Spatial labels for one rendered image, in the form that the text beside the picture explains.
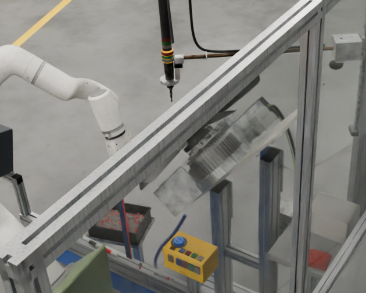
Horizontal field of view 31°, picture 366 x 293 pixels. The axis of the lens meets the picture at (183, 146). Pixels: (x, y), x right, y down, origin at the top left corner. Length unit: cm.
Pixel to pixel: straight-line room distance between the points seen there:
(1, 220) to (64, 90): 48
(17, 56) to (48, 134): 262
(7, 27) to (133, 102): 203
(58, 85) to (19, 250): 146
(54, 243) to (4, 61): 146
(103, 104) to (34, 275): 145
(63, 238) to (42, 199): 338
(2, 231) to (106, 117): 51
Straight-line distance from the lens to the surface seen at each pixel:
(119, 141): 230
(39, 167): 452
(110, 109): 225
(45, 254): 85
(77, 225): 88
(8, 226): 216
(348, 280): 244
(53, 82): 224
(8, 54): 225
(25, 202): 274
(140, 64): 559
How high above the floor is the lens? 260
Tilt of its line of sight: 35 degrees down
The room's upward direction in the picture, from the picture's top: 4 degrees counter-clockwise
